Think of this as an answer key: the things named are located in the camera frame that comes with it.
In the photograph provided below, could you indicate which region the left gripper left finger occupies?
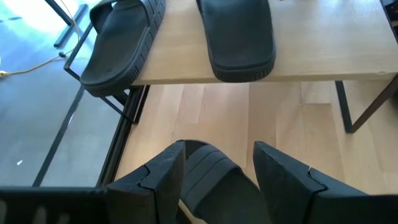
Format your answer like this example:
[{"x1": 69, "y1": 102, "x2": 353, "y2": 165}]
[{"x1": 107, "y1": 139, "x2": 187, "y2": 224}]

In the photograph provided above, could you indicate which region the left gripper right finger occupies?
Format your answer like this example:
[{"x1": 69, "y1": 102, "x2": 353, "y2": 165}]
[{"x1": 252, "y1": 141, "x2": 371, "y2": 224}]

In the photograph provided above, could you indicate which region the black rubber slide sandal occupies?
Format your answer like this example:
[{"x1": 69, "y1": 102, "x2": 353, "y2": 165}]
[
  {"x1": 195, "y1": 0, "x2": 277, "y2": 83},
  {"x1": 80, "y1": 0, "x2": 167, "y2": 98},
  {"x1": 177, "y1": 139, "x2": 274, "y2": 224}
]

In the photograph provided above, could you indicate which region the black floor stand foot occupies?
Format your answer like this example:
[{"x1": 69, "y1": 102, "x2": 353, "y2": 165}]
[{"x1": 43, "y1": 0, "x2": 90, "y2": 49}]

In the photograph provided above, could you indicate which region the black aluminium table frame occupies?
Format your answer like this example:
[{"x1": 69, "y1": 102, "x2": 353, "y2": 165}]
[{"x1": 96, "y1": 85, "x2": 150, "y2": 188}]

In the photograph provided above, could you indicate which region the wooden shelf with black frame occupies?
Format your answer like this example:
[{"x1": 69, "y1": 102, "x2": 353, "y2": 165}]
[{"x1": 63, "y1": 0, "x2": 398, "y2": 134}]

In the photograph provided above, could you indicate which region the yellow floor cable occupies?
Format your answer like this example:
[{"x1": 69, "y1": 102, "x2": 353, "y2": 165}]
[{"x1": 0, "y1": 0, "x2": 82, "y2": 78}]

